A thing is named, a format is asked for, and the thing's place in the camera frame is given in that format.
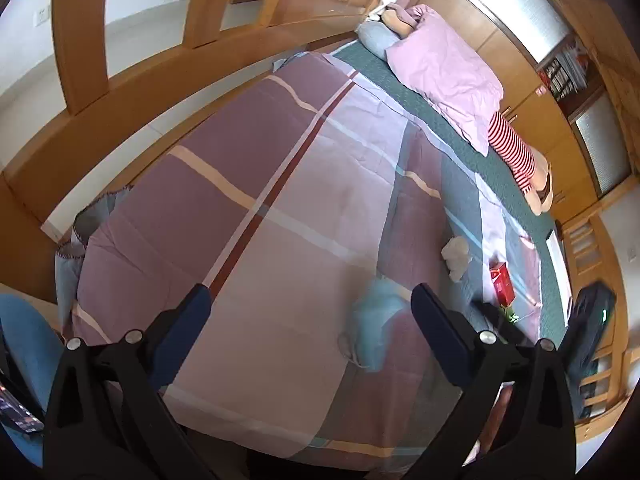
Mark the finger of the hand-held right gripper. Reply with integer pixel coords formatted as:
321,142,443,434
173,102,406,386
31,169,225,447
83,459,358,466
471,300,537,347

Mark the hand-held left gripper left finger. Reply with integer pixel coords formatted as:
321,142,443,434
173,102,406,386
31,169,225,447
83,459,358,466
42,284,221,480

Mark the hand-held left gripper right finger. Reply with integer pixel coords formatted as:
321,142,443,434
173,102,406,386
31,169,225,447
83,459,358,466
400,282,578,480

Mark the light blue face mask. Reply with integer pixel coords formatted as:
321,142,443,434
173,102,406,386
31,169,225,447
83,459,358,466
339,280,410,374

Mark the small red box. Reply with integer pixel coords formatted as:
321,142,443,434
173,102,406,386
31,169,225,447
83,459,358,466
489,261,516,307

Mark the flat white box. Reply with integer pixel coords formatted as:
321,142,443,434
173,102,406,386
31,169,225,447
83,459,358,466
544,229,574,322

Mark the wooden footboard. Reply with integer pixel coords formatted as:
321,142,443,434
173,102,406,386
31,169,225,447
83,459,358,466
559,210,632,456

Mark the crumpled white tissue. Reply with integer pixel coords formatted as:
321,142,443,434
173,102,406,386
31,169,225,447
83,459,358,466
440,235,472,281

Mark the plaid pink bed sheet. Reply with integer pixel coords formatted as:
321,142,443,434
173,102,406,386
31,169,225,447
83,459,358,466
71,52,545,460

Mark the blue grey quilt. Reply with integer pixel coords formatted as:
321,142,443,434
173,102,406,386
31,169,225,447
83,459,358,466
54,185,135,322

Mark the blue cloth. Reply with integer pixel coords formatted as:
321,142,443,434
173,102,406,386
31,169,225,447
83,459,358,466
0,294,67,467

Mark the plush doll with striped clothes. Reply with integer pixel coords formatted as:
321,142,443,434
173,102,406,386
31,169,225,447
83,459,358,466
377,2,554,217

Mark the dark glossy object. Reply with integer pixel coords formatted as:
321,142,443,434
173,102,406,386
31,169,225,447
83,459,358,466
0,374,46,435

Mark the narrow ribbed glass window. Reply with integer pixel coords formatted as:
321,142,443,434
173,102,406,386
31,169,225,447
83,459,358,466
574,91,633,197

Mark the pink pillow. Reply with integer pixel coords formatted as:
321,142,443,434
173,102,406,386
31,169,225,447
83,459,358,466
385,4,504,157

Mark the open shelf with clutter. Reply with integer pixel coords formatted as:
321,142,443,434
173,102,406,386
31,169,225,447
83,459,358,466
536,34,602,105

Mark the light blue pillow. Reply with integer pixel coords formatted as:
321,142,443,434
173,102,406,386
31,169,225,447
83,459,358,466
357,20,402,59

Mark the wide ribbed glass window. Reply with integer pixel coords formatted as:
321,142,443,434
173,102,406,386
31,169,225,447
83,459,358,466
441,0,575,64

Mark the wooden wall cabinet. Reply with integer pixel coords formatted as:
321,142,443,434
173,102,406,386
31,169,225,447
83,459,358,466
412,0,603,228

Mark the wooden bed frame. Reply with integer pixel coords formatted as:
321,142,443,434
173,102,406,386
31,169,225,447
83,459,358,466
0,0,406,306

